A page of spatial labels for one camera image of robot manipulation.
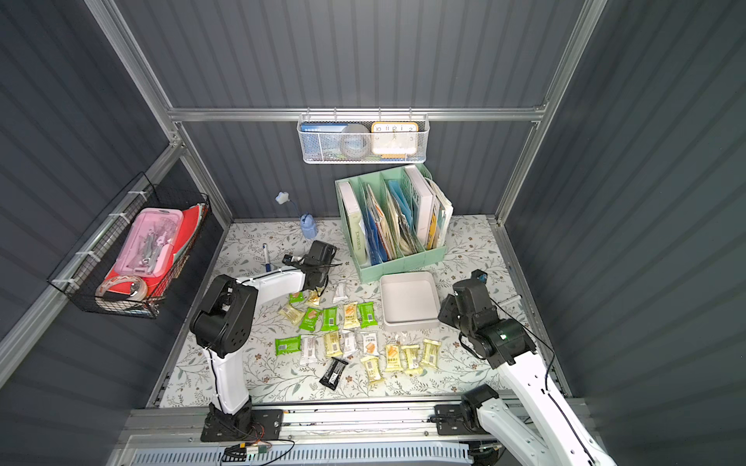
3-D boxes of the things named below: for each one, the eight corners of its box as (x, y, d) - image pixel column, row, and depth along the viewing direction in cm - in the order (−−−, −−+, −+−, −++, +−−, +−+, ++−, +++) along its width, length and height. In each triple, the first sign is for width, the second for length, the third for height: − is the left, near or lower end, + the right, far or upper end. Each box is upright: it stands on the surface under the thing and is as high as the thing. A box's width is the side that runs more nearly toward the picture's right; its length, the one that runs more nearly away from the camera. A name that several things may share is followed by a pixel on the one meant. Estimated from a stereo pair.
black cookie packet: (319, 382, 82) (318, 380, 81) (333, 357, 87) (332, 355, 85) (334, 390, 81) (333, 388, 79) (347, 364, 85) (347, 362, 84)
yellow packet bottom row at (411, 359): (402, 375, 83) (403, 373, 82) (401, 347, 89) (401, 345, 87) (422, 375, 83) (423, 373, 82) (420, 347, 89) (420, 345, 87)
